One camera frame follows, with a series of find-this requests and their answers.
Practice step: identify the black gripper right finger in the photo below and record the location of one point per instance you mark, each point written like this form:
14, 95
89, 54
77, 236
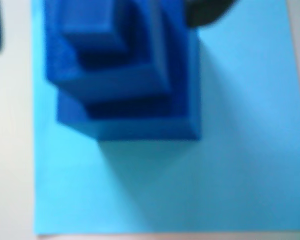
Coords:
207, 12

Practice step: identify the tiny blue cube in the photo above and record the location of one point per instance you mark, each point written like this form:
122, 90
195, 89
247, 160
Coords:
90, 17

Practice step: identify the small blue cube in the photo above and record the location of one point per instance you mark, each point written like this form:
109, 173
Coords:
115, 83

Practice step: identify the medium blue cube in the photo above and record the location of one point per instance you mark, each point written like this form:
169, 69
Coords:
145, 130

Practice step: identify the light blue paper square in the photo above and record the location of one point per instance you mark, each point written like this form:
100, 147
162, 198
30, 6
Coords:
227, 125

